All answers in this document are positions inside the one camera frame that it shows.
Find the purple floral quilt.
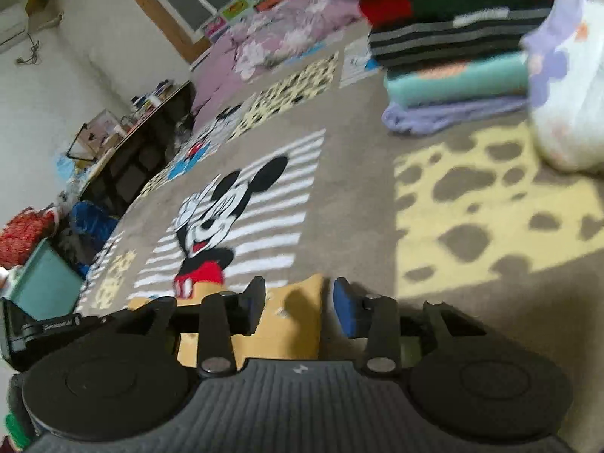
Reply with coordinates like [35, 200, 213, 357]
[189, 0, 373, 114]

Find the teal storage box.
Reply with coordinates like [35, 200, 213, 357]
[9, 238, 86, 322]

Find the white floral bedding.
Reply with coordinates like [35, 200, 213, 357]
[519, 0, 604, 174]

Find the cartoon mouse printed blanket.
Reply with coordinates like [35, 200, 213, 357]
[75, 23, 604, 435]

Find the red folded garment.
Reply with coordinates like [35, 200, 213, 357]
[359, 0, 417, 28]

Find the air conditioner cable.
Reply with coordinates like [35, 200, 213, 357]
[16, 13, 65, 65]

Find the lavender folded garment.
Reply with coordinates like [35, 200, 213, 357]
[381, 97, 532, 136]

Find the dark striped folded garment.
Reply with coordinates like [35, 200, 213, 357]
[368, 7, 554, 69]

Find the white air conditioner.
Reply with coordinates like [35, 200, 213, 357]
[0, 4, 31, 55]

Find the teal folded garment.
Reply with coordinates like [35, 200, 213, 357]
[383, 52, 532, 110]

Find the row of small desk bottles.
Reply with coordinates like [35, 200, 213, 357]
[129, 79, 179, 115]

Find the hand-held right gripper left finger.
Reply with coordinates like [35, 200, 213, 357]
[125, 276, 267, 378]

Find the open cardboard box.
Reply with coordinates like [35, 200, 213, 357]
[67, 108, 127, 160]

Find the yellow printed pajama garment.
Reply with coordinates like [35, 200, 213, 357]
[127, 273, 327, 370]

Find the black desk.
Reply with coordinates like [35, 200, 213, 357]
[78, 80, 196, 218]

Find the red patterned bag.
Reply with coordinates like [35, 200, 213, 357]
[0, 206, 63, 271]

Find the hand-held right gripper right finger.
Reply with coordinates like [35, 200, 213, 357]
[333, 277, 489, 377]

